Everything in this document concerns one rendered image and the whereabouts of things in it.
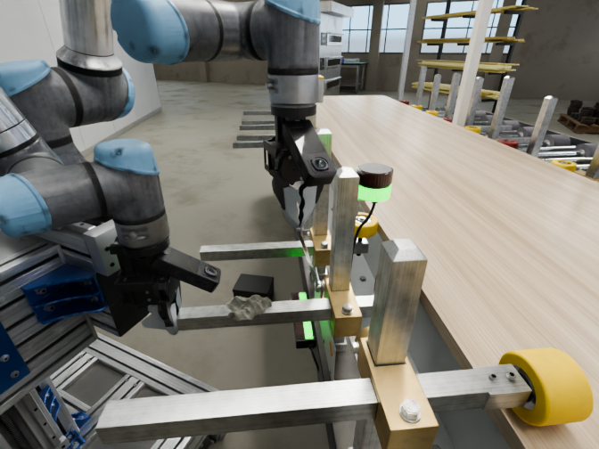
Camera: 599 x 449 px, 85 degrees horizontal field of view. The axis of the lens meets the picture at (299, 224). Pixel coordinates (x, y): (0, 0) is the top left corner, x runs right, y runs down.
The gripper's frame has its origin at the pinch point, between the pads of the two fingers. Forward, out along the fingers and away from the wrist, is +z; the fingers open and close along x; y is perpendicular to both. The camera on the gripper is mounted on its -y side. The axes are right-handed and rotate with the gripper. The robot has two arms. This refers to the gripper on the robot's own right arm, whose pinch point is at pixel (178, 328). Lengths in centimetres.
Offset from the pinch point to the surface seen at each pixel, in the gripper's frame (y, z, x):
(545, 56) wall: -773, -42, -870
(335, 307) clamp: -29.5, -5.4, 2.5
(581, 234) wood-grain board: -92, -10, -13
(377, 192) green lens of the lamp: -35.5, -26.8, -0.9
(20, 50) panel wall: 226, -39, -353
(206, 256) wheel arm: -1.8, -0.6, -23.5
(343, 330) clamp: -30.7, -2.4, 5.1
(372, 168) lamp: -35.0, -30.1, -3.5
